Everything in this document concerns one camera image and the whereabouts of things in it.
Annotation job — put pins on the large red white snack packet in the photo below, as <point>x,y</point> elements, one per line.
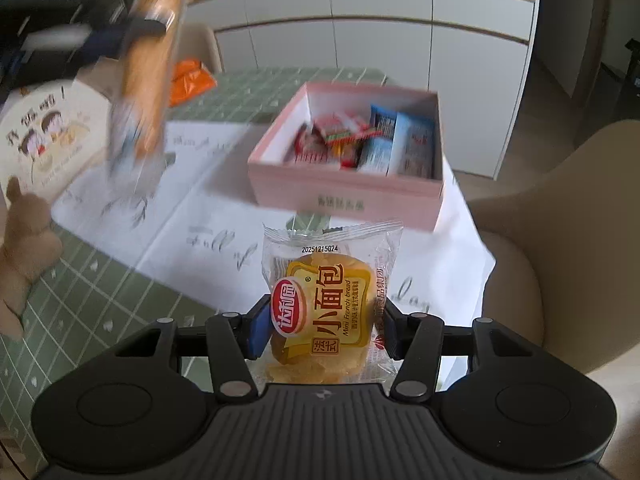
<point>345,127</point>

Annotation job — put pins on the mini bread clear packet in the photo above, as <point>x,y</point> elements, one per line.
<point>325,280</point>

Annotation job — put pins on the illustrated cream paper bag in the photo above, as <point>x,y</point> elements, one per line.
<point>55,130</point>

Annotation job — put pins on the small red packet black text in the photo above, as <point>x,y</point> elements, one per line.
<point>307,147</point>

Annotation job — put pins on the beige chair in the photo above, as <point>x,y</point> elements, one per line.
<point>202,47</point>
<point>560,240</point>

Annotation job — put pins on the pink cardboard box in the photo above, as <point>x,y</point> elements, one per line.
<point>345,195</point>

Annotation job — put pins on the long bread clear packet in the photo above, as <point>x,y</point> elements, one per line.
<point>147,85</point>

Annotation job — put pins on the light blue cartoon face packet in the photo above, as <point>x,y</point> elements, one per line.
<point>412,147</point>

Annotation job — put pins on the orange plastic bag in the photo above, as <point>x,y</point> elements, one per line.
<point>192,82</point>

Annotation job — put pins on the white sideboard cabinet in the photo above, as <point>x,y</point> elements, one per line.
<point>380,25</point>

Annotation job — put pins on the white printed table mat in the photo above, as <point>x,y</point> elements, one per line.
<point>215,195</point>

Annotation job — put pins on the red yellow cartoon snack packet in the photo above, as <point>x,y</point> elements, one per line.
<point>350,156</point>

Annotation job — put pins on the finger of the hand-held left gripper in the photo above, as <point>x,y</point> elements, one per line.
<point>147,27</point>
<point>102,42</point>

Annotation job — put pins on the blue packet with black panel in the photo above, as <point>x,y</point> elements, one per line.
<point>375,156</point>

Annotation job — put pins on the beige plush toy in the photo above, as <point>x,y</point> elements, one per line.
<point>25,250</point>

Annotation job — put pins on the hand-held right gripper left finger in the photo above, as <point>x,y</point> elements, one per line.
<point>257,332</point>

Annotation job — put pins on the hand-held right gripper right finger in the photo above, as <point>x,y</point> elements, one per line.
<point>392,334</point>

